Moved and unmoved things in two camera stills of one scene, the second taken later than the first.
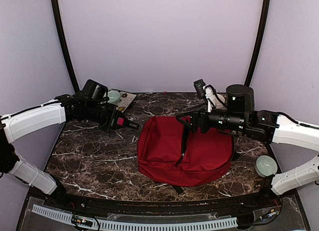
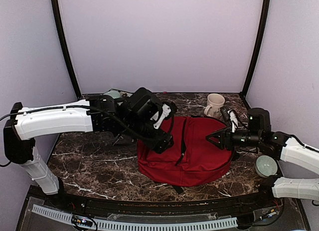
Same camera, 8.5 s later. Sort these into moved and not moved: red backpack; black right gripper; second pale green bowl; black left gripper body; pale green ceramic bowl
Moved: black left gripper body; black right gripper
Not moved: second pale green bowl; pale green ceramic bowl; red backpack
